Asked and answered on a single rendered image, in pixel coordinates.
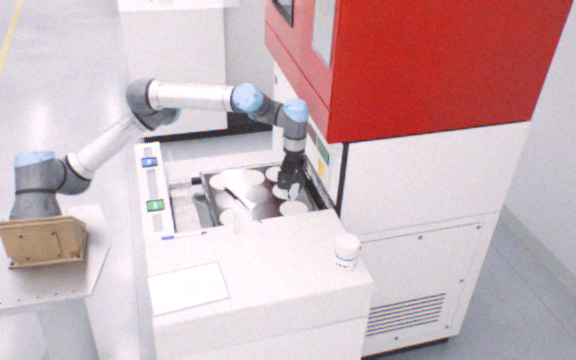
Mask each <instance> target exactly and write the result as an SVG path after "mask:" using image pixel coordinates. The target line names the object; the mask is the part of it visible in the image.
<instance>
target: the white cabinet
mask: <svg viewBox="0 0 576 360"><path fill-rule="evenodd" d="M367 321H368V315H367V316H362V317H358V318H353V319H349V320H345V321H340V322H335V323H331V324H326V325H322V326H317V327H313V328H309V329H304V330H299V331H295V332H285V333H281V334H277V335H272V336H268V337H263V338H258V339H254V340H249V341H244V342H241V343H236V344H232V345H227V346H225V347H222V348H218V349H213V350H208V351H204V352H200V353H195V354H191V355H186V356H181V357H177V358H172V359H167V360H360V357H361V352H362V346H363V342H364V337H365V332H366V326H367Z"/></svg>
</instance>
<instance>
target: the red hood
mask: <svg viewBox="0 0 576 360"><path fill-rule="evenodd" d="M573 2H574V0H265V34H264V44H265V46H266V48H267V49H268V51H269V52H270V53H271V54H272V56H273V58H274V59H275V61H276V62H277V64H278V65H279V67H280V69H281V70H282V72H283V75H284V77H285V78H286V80H287V81H288V83H289V84H290V86H291V88H292V89H293V90H294V91H295V93H296V94H297V96H298V98H299V99H302V100H304V101H306V102H307V103H308V106H309V115H310V117H311V118H312V120H313V123H315V125H316V127H317V128H318V130H319V131H320V133H321V135H322V136H323V138H324V139H325V141H326V142H327V144H328V145H329V144H338V143H345V142H353V141H361V140H369V139H377V138H385V137H393V136H402V135H409V134H417V133H425V132H434V131H442V130H450V129H458V128H466V127H474V126H482V125H491V124H499V123H507V122H516V121H524V120H531V119H532V117H533V114H534V111H535V108H536V105H537V102H538V99H539V96H540V93H541V91H542V89H543V86H544V83H545V80H546V77H547V74H548V71H549V68H550V65H551V63H552V60H553V57H554V54H555V51H556V48H557V47H558V45H559V42H560V39H561V36H562V33H563V31H564V28H565V25H566V22H567V19H568V16H569V13H570V10H571V7H572V4H573Z"/></svg>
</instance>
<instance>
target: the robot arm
mask: <svg viewBox="0 0 576 360"><path fill-rule="evenodd" d="M126 102H127V104H128V106H129V108H130V111H129V112H128V113H126V114H125V115H124V116H123V117H121V118H120V119H119V120H118V121H116V122H115V123H114V124H113V125H111V126H110V127H109V128H108V129H106V130H105V131H104V132H103V133H101V134H100V135H99V136H98V137H96V138H95V139H94V140H93V141H91V142H90V143H89V144H88V145H86V146H84V147H83V148H81V149H80V150H79V151H78V152H76V151H71V152H69V153H68V154H67V155H65V156H64V157H63V158H61V159H57V158H55V154H54V151H52V150H32V151H26V152H21V153H18V154H17V155H16V156H15V158H14V166H13V167H14V184H15V200H14V203H13V206H12V209H11V212H10V215H9V220H21V219H33V218H44V217H56V216H63V215H62V212H61V209H60V207H59V204H58V201H57V199H56V193H59V194H63V195H79V194H82V193H84V192H85V191H86V190H87V189H89V188H90V187H91V182H93V178H94V177H95V171H96V170H97V169H99V168H100V167H101V166H102V165H104V164H105V163H106V162H107V161H109V160H110V159H111V158H112V157H114V156H115V155H116V154H117V153H119V152H120V151H121V150H123V149H125V148H126V147H128V146H129V145H130V144H131V143H133V142H134V141H135V140H136V139H138V138H139V137H140V136H142V135H143V134H144V133H145V132H146V131H149V132H153V131H155V130H156V129H157V128H158V127H160V126H161V125H171V124H173V123H175V122H176V121H177V120H178V118H179V117H180V116H181V111H182V109H192V110H207V111H222V112H236V113H247V114H248V117H249V118H251V119H253V120H255V121H256V122H265V123H268V124H271V125H275V126H278V127H282V128H284V130H283V135H282V138H284V139H283V151H284V153H286V154H285V155H284V160H283V162H282V163H283V164H282V166H281V167H280V169H281V171H278V177H277V187H278V188H280V189H281V190H282V192H283V194H284V197H285V199H286V200H287V201H288V202H292V201H293V200H294V199H295V198H296V197H297V195H298V194H299V192H300V191H301V189H302V188H303V186H304V183H305V179H304V177H305V176H303V170H302V169H303V168H304V173H305V171H306V168H307V156H306V155H302V153H305V148H306V145H307V129H308V120H309V106H308V103H307V102H306V101H304V100H302V99H299V98H298V99H295V98H291V99H288V100H286V101H285V103H282V102H278V101H275V100H272V99H271V98H270V97H268V96H267V95H266V94H264V93H263V92H262V91H261V90H260V89H258V88H256V87H255V86H253V85H251V84H242V85H240V86H238V87H226V86H214V85H206V84H189V83H171V82H164V81H163V80H162V79H159V78H137V79H135V80H133V82H132V83H130V85H129V86H128V88H127V90H126ZM303 157H305V159H304V158H303ZM290 189H292V191H291V193H290V195H291V196H289V190H290Z"/></svg>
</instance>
